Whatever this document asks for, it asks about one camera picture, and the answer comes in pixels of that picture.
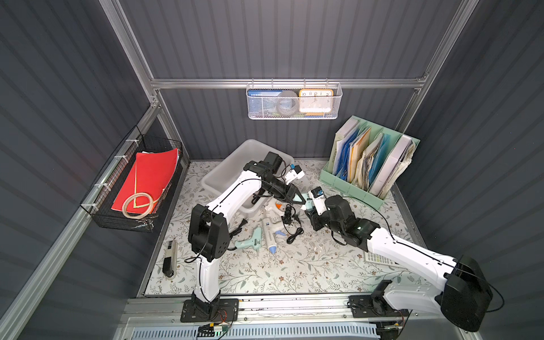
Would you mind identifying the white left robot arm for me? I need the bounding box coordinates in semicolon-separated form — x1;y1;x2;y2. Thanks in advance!
187;152;305;307

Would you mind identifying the red folder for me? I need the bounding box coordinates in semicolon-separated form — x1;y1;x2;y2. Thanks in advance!
111;148;179;219

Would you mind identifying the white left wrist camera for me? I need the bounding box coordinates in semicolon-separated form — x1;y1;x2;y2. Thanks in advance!
283;164;305;185

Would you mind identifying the aluminium front rail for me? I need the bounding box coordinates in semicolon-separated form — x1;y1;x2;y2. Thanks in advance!
113;293;481;339

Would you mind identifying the white blue-tip glue gun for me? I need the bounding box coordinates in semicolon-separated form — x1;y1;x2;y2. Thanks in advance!
262;211;287;254

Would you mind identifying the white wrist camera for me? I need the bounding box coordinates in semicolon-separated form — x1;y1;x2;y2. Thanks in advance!
309;186;327;215
283;164;305;185

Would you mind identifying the blue box in basket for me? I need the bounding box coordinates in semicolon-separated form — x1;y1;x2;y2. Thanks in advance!
246;89;282;120

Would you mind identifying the blue folder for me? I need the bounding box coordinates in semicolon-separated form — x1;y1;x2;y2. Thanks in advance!
333;127;359;176

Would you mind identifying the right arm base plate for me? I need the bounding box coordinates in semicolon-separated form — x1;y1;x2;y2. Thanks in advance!
347;295;409;319

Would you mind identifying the white thick binder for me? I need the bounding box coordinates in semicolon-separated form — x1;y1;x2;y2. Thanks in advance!
369;135;413;197

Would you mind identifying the small white orange-tip glue gun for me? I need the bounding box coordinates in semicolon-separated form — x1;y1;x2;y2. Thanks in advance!
265;201;304;245

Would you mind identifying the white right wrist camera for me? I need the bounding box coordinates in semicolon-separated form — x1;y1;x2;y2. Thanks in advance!
309;186;327;215

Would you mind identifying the green plastic file organizer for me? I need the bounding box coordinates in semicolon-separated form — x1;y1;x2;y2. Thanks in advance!
320;116;419;208

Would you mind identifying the black wire side basket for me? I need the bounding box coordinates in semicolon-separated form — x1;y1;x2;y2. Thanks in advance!
81;128;184;233

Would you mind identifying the black white handheld device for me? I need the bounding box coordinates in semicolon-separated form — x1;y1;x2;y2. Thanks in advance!
161;239;178;279

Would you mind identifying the translucent white storage box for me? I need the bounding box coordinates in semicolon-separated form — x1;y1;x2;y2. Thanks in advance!
201;139;294;218

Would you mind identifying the grey tape roll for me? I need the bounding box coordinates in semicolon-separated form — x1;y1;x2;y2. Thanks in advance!
276;90;299;117

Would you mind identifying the teal perforated folder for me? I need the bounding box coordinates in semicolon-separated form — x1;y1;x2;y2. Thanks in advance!
368;134;390;185

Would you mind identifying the worn paper stack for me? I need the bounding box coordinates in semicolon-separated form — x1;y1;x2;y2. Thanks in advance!
378;141;417;200

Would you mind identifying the mint glue gun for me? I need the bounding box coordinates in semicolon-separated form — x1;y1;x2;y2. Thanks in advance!
300;198;315;213
228;218;262;252

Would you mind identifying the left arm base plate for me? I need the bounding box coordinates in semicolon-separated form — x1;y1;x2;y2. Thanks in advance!
180;296;239;323

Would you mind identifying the yellow alarm clock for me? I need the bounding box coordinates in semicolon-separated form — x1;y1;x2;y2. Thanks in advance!
299;89;334;114

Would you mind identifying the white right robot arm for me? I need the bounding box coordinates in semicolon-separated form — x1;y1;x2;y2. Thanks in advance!
304;188;493;332

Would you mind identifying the white wire wall basket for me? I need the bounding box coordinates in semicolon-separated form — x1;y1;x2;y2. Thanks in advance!
246;80;343;120

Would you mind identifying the white calculator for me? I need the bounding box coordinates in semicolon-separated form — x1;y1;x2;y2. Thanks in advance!
364;252;399;267

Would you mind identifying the floral table mat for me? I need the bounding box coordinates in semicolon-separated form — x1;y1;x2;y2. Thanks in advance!
143;161;425;297

